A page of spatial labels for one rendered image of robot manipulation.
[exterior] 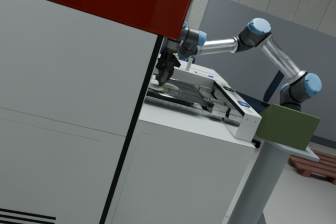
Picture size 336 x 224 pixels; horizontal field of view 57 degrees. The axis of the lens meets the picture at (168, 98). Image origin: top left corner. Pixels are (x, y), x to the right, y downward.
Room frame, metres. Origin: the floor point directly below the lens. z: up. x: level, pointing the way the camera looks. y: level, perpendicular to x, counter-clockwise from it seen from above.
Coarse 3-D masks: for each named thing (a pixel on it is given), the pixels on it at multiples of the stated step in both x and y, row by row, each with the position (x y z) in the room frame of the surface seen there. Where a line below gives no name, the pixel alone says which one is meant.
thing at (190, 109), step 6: (150, 96) 1.57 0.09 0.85; (156, 102) 1.58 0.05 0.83; (162, 102) 1.58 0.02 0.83; (168, 102) 1.59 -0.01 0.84; (174, 102) 1.60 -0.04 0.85; (180, 108) 1.61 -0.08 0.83; (186, 108) 1.62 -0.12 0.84; (192, 108) 1.62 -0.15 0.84; (198, 108) 1.64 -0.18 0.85; (204, 114) 1.64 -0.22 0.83; (210, 114) 1.65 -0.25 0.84
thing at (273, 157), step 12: (264, 144) 1.72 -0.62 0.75; (276, 144) 1.59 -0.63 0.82; (264, 156) 1.68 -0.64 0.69; (276, 156) 1.65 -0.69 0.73; (288, 156) 1.67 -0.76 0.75; (300, 156) 1.58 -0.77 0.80; (312, 156) 1.58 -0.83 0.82; (252, 168) 1.73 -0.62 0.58; (264, 168) 1.66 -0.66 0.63; (276, 168) 1.65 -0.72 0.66; (252, 180) 1.68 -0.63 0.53; (264, 180) 1.65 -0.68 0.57; (276, 180) 1.67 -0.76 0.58; (252, 192) 1.66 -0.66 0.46; (264, 192) 1.65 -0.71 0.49; (240, 204) 1.69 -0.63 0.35; (252, 204) 1.65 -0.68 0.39; (264, 204) 1.67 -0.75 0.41; (240, 216) 1.66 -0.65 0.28; (252, 216) 1.65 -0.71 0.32
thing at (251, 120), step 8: (232, 96) 1.71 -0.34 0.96; (248, 104) 1.65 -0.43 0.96; (248, 112) 1.49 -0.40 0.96; (256, 112) 1.54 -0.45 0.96; (248, 120) 1.47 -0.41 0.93; (256, 120) 1.48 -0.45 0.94; (240, 128) 1.47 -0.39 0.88; (248, 128) 1.47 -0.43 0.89; (256, 128) 1.48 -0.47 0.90; (240, 136) 1.47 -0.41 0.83; (248, 136) 1.48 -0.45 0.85
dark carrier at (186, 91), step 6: (156, 84) 1.65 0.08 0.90; (174, 84) 1.78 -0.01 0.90; (180, 84) 1.84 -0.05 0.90; (186, 84) 1.89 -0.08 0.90; (156, 90) 1.54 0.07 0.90; (162, 90) 1.57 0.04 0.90; (168, 90) 1.62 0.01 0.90; (174, 90) 1.66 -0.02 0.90; (180, 90) 1.70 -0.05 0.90; (186, 90) 1.74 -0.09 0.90; (192, 90) 1.79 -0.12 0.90; (180, 96) 1.58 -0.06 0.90; (186, 96) 1.62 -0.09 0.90; (192, 96) 1.66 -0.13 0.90; (198, 96) 1.70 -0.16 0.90
